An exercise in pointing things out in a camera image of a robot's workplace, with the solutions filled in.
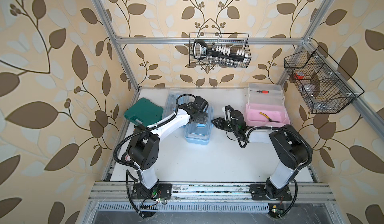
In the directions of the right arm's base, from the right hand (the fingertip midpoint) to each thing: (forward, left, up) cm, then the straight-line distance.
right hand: (212, 121), depth 93 cm
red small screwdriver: (+20, -35, +5) cm, 41 cm away
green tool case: (+13, +47, -5) cm, 49 cm away
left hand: (+1, +10, +6) cm, 12 cm away
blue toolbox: (-8, +10, +1) cm, 13 cm away
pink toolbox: (+10, -37, +1) cm, 38 cm away
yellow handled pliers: (+4, -40, -6) cm, 40 cm away
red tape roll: (+11, -47, +26) cm, 55 cm away
